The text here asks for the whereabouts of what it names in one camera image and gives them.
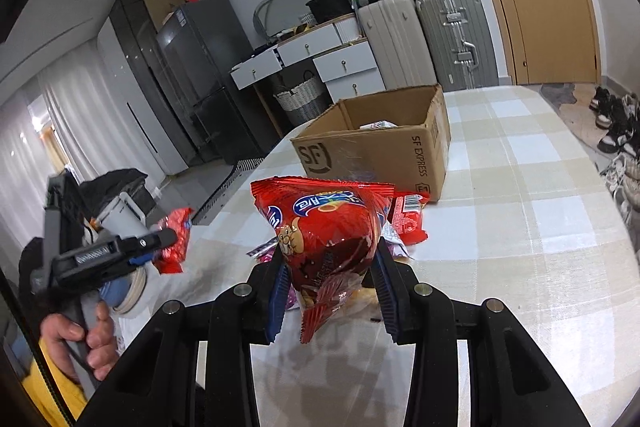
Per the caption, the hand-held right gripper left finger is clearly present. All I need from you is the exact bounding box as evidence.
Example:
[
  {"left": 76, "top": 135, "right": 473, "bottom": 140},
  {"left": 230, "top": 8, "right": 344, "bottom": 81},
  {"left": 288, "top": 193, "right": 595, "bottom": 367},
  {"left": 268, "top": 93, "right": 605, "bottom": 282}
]
[{"left": 75, "top": 252, "right": 293, "bottom": 427}]

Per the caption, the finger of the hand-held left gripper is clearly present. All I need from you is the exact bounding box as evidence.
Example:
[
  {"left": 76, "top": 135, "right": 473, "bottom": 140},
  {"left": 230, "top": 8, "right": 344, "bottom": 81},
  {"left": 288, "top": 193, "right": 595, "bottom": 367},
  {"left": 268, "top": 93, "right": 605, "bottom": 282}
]
[{"left": 120, "top": 228, "right": 179, "bottom": 267}]

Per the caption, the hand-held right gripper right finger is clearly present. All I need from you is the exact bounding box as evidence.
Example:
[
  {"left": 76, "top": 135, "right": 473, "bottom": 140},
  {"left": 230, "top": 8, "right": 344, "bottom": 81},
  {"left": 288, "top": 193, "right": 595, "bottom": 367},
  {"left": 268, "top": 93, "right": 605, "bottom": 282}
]
[{"left": 367, "top": 239, "right": 591, "bottom": 427}]

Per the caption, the shiny red snack packet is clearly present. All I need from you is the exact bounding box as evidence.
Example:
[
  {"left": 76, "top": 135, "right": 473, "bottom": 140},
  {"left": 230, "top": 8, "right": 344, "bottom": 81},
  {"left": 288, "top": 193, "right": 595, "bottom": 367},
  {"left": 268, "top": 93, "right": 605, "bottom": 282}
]
[{"left": 150, "top": 207, "right": 195, "bottom": 275}]

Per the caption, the large red snack bag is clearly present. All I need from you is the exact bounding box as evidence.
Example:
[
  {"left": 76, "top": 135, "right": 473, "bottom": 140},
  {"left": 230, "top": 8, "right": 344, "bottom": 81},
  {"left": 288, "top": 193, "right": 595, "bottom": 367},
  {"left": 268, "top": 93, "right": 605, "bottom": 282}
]
[{"left": 250, "top": 176, "right": 396, "bottom": 345}]

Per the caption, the small red snack packet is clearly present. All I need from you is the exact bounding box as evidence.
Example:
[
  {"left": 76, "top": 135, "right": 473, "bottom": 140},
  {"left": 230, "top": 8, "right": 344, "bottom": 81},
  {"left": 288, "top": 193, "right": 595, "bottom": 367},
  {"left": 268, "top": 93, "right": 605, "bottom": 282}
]
[{"left": 390, "top": 192, "right": 430, "bottom": 247}]

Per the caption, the brown cardboard box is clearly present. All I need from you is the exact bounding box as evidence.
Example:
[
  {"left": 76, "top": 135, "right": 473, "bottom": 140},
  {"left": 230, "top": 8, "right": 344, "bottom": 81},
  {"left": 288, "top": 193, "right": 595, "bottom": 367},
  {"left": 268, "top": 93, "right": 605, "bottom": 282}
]
[{"left": 290, "top": 83, "right": 452, "bottom": 204}]

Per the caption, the person's left forearm yellow sleeve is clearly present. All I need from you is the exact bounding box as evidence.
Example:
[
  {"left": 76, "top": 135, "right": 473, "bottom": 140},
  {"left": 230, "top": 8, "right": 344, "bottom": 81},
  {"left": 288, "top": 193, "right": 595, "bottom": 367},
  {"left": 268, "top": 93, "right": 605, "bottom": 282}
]
[{"left": 22, "top": 339, "right": 88, "bottom": 427}]

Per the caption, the person's left hand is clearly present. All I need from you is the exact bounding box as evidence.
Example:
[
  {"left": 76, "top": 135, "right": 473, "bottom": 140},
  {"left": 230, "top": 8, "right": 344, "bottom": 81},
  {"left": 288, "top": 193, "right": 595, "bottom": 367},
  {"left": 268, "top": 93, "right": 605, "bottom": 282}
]
[{"left": 41, "top": 302, "right": 121, "bottom": 383}]

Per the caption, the white plastic container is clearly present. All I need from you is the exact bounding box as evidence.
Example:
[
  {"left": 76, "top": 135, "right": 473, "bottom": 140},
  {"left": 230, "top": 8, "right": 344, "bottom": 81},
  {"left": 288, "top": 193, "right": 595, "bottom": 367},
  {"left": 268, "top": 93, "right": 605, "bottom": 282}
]
[{"left": 92, "top": 192, "right": 148, "bottom": 238}]

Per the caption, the beige bowl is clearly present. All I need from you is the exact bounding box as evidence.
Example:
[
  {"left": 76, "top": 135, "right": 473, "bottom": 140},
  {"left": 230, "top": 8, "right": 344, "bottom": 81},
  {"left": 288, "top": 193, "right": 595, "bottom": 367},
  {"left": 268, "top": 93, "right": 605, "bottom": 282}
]
[{"left": 112, "top": 264, "right": 149, "bottom": 318}]

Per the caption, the purple white snack packet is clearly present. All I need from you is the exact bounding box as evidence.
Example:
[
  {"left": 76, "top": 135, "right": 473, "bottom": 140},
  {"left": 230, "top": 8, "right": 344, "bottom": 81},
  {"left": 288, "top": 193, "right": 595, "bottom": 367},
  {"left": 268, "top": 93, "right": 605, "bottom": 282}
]
[{"left": 380, "top": 222, "right": 413, "bottom": 260}]

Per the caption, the blue bowl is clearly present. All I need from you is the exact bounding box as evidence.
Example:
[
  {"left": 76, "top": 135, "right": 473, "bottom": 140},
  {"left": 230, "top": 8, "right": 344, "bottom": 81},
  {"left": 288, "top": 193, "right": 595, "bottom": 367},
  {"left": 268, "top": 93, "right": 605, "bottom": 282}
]
[{"left": 97, "top": 279, "right": 128, "bottom": 310}]

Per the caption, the black trash bag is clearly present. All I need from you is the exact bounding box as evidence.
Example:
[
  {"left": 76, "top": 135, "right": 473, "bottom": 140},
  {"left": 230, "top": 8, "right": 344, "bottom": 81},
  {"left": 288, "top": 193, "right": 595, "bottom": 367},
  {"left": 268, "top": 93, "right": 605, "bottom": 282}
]
[{"left": 79, "top": 168, "right": 151, "bottom": 220}]

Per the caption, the white rug with striped edge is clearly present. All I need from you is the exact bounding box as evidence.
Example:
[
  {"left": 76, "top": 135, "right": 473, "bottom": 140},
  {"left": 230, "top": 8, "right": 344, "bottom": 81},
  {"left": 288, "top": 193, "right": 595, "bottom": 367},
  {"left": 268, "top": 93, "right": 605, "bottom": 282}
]
[{"left": 192, "top": 157, "right": 266, "bottom": 225}]

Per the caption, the white curtain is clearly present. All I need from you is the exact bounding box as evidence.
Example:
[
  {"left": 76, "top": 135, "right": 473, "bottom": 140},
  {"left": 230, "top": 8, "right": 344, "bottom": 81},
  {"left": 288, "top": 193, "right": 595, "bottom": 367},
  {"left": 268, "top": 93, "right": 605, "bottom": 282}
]
[{"left": 0, "top": 72, "right": 128, "bottom": 188}]

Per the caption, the dark glass cabinet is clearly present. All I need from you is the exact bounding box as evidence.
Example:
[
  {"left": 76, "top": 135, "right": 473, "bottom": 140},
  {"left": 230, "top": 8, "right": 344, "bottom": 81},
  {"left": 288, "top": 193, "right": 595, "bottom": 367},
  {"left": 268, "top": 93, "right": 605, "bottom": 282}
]
[{"left": 107, "top": 0, "right": 191, "bottom": 178}]

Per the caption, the grey refrigerator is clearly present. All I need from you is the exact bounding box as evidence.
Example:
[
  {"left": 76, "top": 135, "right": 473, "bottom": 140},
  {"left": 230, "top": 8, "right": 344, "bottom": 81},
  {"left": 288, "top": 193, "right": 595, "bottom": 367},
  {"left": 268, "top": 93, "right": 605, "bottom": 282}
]
[{"left": 155, "top": 0, "right": 266, "bottom": 165}]

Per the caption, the grey white laundry basket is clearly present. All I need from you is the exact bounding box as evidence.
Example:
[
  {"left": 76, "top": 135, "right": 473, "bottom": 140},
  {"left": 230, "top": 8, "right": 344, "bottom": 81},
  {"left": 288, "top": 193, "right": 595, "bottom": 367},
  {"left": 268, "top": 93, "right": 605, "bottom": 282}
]
[{"left": 273, "top": 76, "right": 331, "bottom": 128}]

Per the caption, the white drawer cabinet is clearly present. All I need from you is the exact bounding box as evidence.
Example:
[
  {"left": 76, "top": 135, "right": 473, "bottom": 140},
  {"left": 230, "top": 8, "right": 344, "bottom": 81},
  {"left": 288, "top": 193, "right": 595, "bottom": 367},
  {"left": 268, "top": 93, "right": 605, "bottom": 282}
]
[{"left": 230, "top": 19, "right": 388, "bottom": 108}]

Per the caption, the white suitcase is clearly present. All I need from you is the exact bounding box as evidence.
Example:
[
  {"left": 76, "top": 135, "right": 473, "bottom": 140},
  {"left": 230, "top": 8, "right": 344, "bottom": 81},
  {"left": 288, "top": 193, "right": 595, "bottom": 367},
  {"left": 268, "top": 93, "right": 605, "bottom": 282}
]
[{"left": 356, "top": 0, "right": 426, "bottom": 90}]

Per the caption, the grey door mat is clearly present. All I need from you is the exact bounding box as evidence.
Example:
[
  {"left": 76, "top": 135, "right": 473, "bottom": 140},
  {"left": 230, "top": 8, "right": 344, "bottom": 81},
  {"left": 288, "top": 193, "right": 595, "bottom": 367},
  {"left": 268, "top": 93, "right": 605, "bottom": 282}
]
[{"left": 537, "top": 82, "right": 608, "bottom": 148}]

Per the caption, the silver suitcase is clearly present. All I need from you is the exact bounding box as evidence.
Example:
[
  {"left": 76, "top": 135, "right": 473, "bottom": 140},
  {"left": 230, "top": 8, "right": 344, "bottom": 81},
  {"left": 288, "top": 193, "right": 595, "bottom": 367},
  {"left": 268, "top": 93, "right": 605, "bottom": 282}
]
[{"left": 415, "top": 0, "right": 498, "bottom": 92}]

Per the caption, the pile of sneakers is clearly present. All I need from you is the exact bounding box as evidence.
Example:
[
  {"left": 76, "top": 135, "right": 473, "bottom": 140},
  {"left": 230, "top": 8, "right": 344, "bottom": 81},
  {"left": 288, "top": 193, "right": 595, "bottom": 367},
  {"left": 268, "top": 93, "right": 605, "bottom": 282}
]
[{"left": 587, "top": 86, "right": 640, "bottom": 228}]

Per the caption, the black storage box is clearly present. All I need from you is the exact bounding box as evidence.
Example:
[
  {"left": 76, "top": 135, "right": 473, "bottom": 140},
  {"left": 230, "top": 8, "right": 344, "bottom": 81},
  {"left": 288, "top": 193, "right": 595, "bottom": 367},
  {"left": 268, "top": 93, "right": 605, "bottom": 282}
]
[{"left": 306, "top": 0, "right": 356, "bottom": 22}]

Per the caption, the grey metal tube frame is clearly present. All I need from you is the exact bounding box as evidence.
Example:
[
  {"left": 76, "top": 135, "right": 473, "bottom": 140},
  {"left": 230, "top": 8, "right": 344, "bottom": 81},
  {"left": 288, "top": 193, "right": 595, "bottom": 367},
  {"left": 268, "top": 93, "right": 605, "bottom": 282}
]
[{"left": 253, "top": 0, "right": 313, "bottom": 42}]

